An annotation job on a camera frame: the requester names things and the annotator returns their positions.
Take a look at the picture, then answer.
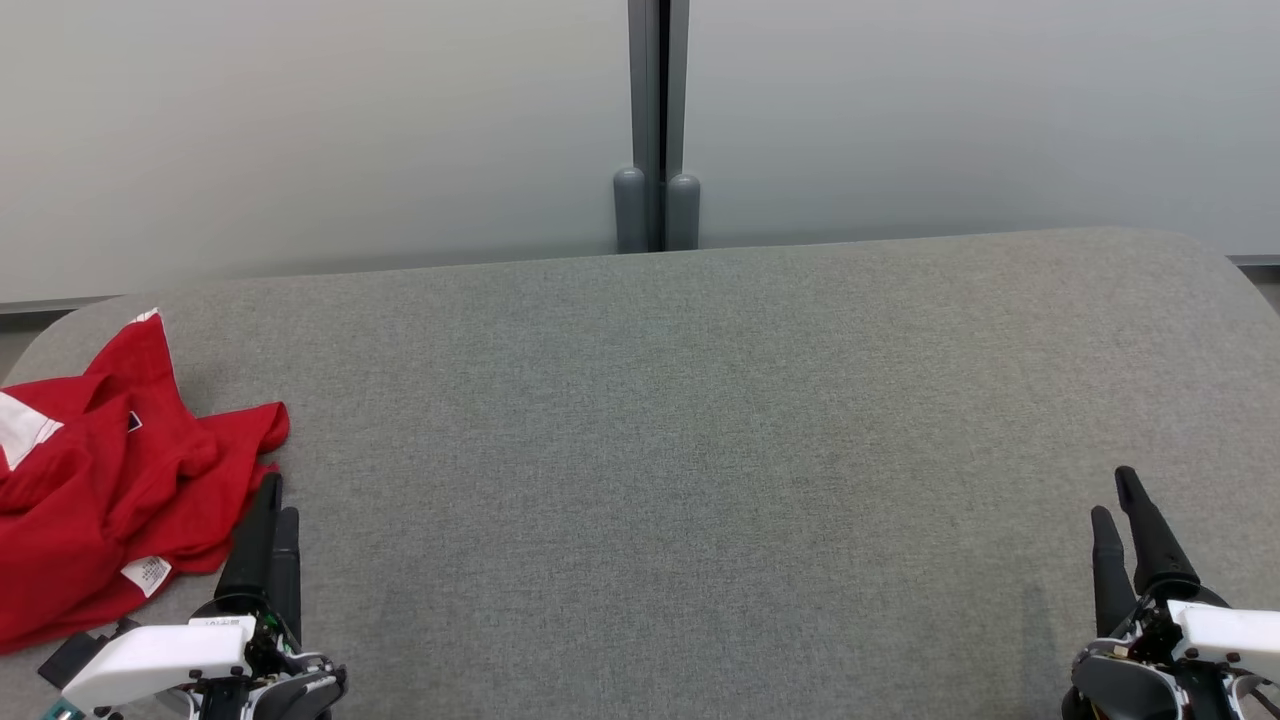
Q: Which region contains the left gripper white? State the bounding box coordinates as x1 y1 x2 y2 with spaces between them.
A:
60 472 348 720

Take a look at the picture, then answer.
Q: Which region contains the grey rounded post cover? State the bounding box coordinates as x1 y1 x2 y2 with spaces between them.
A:
665 172 701 251
613 167 651 254

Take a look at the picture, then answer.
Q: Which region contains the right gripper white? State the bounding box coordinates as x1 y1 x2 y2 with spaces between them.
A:
1062 465 1280 720

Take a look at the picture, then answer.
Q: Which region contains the red basketball jersey number 23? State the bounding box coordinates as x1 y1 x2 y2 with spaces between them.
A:
0 400 291 653

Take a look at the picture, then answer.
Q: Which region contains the dark grey partition post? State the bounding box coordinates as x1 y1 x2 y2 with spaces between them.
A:
628 0 691 253

